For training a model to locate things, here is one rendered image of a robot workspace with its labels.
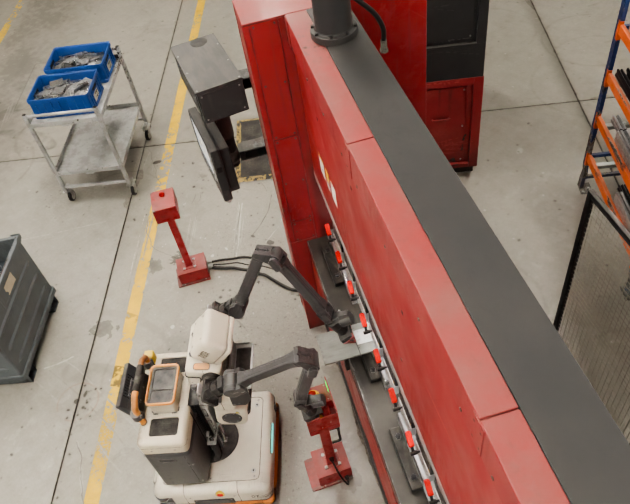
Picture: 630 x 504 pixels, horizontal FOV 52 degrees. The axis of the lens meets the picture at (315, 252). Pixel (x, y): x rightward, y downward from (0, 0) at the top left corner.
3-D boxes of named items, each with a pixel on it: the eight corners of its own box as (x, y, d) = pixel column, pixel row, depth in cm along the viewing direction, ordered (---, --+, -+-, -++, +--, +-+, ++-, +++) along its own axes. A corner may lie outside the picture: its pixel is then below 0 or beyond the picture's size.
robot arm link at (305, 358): (303, 338, 270) (305, 360, 264) (320, 350, 279) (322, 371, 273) (219, 372, 287) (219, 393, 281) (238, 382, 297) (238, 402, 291)
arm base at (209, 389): (203, 377, 292) (200, 401, 284) (214, 370, 288) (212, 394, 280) (218, 384, 297) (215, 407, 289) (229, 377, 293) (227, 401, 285)
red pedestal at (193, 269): (176, 269, 503) (141, 191, 442) (207, 260, 505) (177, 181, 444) (179, 288, 490) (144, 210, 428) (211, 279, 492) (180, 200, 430)
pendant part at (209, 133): (202, 157, 392) (186, 108, 366) (221, 150, 394) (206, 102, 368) (224, 202, 363) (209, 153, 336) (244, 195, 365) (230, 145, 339)
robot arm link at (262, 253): (257, 236, 292) (252, 249, 284) (285, 247, 293) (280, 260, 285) (231, 302, 320) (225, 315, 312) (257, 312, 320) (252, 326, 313)
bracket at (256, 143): (238, 151, 408) (236, 143, 403) (276, 141, 410) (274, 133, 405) (250, 192, 381) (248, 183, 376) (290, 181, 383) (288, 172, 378)
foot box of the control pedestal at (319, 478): (303, 461, 387) (300, 452, 378) (343, 447, 390) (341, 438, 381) (312, 492, 374) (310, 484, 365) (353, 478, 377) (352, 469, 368)
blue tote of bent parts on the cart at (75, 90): (47, 94, 539) (37, 75, 526) (105, 87, 535) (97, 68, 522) (35, 120, 516) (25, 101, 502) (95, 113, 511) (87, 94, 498)
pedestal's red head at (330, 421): (300, 403, 339) (295, 386, 326) (328, 393, 341) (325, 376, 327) (310, 437, 326) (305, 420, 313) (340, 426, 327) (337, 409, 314)
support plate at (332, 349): (315, 336, 326) (315, 335, 325) (365, 322, 328) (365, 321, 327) (325, 365, 314) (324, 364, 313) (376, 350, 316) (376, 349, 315)
